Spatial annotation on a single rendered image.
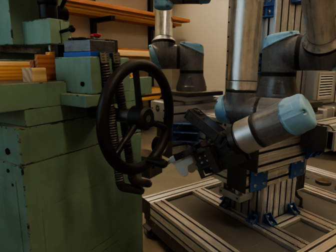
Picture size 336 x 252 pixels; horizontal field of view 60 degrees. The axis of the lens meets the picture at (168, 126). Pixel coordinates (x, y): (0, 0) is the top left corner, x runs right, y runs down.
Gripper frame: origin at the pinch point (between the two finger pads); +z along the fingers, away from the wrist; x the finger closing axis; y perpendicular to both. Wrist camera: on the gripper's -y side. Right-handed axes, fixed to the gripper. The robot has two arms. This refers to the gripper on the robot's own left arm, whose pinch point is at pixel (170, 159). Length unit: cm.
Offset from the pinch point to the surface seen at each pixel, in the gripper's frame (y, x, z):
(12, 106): -24.0, -28.0, 12.8
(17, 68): -39.0, -17.6, 22.3
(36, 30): -50, -10, 19
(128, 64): -23.3, -10.4, -7.5
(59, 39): -44.4, -6.8, 14.9
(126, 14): -177, 205, 132
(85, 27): -190, 186, 182
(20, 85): -27.9, -25.8, 10.6
